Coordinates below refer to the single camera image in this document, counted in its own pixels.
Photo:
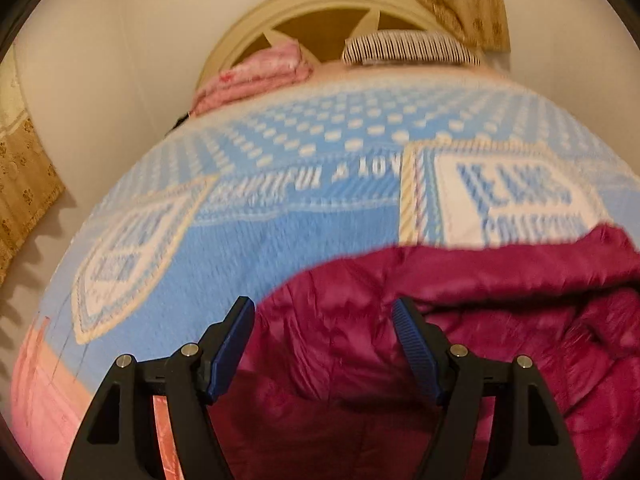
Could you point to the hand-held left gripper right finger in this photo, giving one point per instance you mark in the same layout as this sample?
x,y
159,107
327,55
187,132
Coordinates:
x,y
417,350

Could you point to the pink folded quilt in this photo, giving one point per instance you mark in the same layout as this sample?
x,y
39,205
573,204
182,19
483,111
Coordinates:
x,y
255,75

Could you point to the striped pillow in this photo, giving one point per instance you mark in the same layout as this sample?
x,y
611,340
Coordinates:
x,y
410,49

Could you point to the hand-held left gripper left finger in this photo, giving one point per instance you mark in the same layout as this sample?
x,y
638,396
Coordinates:
x,y
227,350

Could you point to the magenta quilted puffer jacket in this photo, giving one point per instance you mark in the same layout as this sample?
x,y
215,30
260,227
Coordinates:
x,y
500,320

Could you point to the cream arched bed headboard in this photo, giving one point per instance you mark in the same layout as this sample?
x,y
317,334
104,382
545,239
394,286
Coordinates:
x,y
310,15

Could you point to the pink and blue printed blanket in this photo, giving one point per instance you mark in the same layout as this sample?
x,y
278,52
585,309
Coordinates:
x,y
280,240

